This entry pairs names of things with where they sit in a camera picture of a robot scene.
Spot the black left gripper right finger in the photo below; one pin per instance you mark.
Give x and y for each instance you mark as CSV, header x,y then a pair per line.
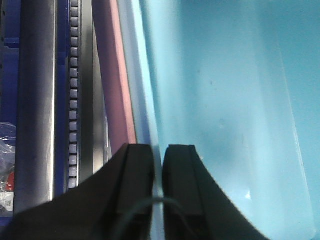
x,y
208,214

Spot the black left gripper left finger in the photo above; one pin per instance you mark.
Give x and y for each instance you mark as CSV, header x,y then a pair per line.
x,y
91,210

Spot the pink plastic box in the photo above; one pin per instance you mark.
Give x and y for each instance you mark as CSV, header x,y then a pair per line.
x,y
114,75

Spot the light blue plastic box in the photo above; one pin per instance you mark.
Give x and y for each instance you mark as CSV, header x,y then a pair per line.
x,y
240,81

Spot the stainless steel shelf rack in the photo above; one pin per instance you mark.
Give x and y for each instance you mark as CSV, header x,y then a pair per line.
x,y
41,159

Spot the roller conveyor track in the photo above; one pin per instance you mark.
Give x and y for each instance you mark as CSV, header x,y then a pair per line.
x,y
73,172

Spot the clear plastic bag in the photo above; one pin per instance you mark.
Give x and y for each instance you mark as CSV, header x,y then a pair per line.
x,y
7,168

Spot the lower blue storage bin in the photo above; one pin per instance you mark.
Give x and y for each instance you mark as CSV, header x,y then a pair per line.
x,y
10,22

